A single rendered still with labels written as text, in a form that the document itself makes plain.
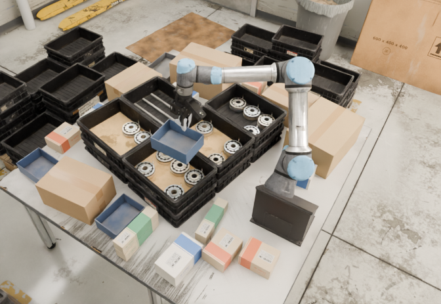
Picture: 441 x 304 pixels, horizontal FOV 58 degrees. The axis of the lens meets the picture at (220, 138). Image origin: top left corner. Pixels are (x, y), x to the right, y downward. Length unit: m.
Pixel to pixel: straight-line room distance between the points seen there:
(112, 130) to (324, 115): 1.24
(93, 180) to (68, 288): 0.92
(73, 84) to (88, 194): 1.45
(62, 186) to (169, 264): 0.67
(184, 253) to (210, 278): 0.17
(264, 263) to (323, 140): 0.77
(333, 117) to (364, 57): 2.20
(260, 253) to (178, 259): 0.38
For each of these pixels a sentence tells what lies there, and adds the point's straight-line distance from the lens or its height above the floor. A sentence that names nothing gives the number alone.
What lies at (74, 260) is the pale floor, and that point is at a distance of 2.88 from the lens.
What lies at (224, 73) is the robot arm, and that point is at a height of 1.37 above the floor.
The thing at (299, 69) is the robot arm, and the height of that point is 1.47.
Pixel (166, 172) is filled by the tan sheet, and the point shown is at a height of 0.83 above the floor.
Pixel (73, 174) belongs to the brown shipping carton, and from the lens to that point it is 2.15.
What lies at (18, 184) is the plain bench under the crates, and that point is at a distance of 2.42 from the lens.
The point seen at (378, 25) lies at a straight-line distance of 4.47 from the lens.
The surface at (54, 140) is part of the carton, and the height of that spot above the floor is 0.77.
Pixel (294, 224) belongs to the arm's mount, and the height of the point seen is 0.85.
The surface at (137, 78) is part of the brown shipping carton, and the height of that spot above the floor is 0.86.
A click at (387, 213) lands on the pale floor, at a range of 3.26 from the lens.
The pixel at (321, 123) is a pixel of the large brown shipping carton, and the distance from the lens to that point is 2.36.
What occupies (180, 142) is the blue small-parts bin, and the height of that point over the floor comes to 1.07.
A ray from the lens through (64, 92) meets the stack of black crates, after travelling 3.27.
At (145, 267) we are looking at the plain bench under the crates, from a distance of 1.97.
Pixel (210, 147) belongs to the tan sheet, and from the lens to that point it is 2.22.
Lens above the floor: 2.45
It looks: 45 degrees down
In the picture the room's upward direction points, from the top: 3 degrees clockwise
